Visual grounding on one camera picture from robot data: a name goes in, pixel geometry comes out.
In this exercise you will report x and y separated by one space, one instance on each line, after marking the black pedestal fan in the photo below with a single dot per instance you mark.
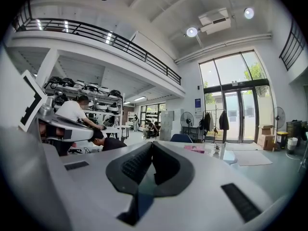
187 120

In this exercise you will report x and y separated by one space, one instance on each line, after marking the open cardboard box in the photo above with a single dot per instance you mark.
265 130

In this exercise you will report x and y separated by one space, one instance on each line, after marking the large cardboard box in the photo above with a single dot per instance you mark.
265 142

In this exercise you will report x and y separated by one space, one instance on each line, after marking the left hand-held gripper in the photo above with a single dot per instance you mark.
33 100

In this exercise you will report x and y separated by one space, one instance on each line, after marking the grey metal lockers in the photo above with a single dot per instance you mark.
166 126

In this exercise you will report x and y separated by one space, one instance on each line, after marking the black hanging coat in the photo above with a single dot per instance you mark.
207 123
223 121

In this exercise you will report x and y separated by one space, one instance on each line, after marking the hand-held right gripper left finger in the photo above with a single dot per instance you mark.
91 191

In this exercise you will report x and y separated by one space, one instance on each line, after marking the white pedestal fan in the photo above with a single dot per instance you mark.
278 117

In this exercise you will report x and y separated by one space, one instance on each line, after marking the row of helmets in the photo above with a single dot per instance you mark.
84 86

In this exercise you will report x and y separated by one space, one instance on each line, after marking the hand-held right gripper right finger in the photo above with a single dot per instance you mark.
204 196

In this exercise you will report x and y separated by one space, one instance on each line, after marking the glass entrance door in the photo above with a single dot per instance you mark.
231 117

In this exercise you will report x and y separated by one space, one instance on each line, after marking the white ceiling pipes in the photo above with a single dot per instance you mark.
216 49

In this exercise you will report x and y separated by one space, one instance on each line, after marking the wooden coat rack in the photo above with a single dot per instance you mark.
215 129

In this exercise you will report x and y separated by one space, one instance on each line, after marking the small potted plant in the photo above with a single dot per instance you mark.
217 148

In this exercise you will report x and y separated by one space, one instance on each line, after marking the black bin with yellow lid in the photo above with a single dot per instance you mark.
282 141

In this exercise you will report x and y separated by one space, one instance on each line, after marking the pink book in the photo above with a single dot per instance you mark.
194 149

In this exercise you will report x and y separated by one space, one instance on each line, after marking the blue chair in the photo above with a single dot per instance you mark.
180 138

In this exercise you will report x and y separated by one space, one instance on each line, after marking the white metal shelf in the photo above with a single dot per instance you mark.
120 114

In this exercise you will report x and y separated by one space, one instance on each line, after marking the white sheets on table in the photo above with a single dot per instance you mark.
252 157

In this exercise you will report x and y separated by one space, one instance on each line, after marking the beige floor mat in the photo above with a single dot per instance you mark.
243 146

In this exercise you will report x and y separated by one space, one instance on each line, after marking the ceiling air conditioner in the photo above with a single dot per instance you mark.
214 20

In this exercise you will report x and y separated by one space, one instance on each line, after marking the white waste bin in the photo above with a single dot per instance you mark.
292 145

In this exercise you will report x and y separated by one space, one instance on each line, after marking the grey marble table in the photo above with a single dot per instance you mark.
226 156

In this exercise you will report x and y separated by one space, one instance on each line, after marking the round ceiling lamp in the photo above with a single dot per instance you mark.
192 32
249 13

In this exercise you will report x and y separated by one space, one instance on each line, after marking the black balcony railing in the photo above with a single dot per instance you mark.
115 41
292 47

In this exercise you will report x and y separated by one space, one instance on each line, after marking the white work table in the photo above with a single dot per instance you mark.
113 129

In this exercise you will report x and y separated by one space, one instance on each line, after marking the blue wall poster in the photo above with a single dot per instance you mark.
198 105

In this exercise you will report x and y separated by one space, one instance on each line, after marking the person's left hand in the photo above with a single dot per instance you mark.
42 131

